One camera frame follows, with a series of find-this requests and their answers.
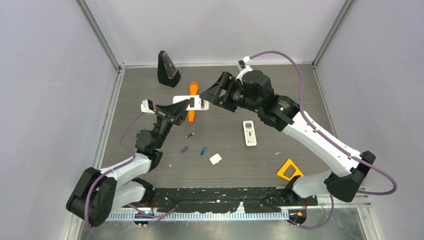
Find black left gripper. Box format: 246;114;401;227
152;99;191;150

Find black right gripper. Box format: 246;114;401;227
199;72;261;114

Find red white remote control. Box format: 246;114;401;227
172;95;210;111

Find blue battery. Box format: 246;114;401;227
200;146;207;156

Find white battery cover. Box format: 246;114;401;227
209;153;222;165

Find purple battery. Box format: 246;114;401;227
179;146;189;154

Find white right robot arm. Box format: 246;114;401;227
199;70;376;205

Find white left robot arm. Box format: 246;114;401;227
65;99;190;227

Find black wedge stand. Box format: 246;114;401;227
157;50;181;88

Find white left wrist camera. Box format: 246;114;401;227
140;99;156;114

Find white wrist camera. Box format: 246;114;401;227
140;99;156;114
236;56;253;81

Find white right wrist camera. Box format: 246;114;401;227
236;56;253;81

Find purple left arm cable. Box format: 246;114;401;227
82;112;148;229

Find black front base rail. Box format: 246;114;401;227
154;186;318;214

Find yellow triangular frame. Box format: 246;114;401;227
276;158;304;181

